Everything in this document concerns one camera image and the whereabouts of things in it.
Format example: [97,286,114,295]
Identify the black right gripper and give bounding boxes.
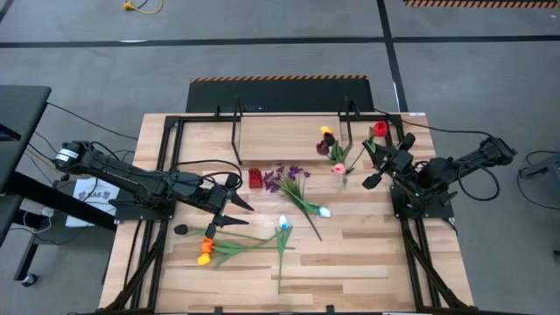
[361,132,417,191]

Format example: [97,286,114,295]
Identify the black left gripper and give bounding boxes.
[196,172,256,241]

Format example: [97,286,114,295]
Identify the orange tulip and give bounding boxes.
[199,237,297,256]

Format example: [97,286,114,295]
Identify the white blue tulip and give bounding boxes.
[274,213,295,294]
[300,200,333,220]

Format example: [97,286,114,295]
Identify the plain yellow tulip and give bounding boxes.
[196,231,281,269]

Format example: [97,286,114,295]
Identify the dark maroon tulip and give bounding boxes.
[316,140,347,167]

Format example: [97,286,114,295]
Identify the yellow tulip with red base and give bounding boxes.
[319,125,347,167]

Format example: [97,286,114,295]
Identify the wooden shelf with black frames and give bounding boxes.
[230,94,356,166]

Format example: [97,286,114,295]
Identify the red glass vase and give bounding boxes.
[248,166,264,191]

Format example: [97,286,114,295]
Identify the purple artificial flower bunch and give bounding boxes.
[261,163,324,242]

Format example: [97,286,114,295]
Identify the clear glass vase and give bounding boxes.
[332,170,352,192]

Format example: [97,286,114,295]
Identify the black floor mat striped edge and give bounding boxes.
[185,74,376,114]

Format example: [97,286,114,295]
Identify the white printed paper sheet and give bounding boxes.
[65,176,123,228]

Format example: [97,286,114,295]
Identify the orange black striped floor strip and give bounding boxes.
[402,0,560,10]

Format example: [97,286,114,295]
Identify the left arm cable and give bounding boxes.
[168,157,244,189]

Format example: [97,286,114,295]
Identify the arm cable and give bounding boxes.
[168,157,244,189]
[371,108,501,203]

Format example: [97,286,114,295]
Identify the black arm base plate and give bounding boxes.
[108,197,176,221]
[390,183,455,220]

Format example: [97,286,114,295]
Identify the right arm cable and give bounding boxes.
[371,108,501,203]

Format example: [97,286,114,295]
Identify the black aluminium rig frame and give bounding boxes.
[99,112,479,315]

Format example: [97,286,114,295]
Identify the black floor stand with cable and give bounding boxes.
[518,150,560,211]

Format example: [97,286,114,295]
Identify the yellow floor cable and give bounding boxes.
[122,0,165,16]

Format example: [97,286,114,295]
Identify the black centre camera stand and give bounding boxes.
[0,85,119,288]

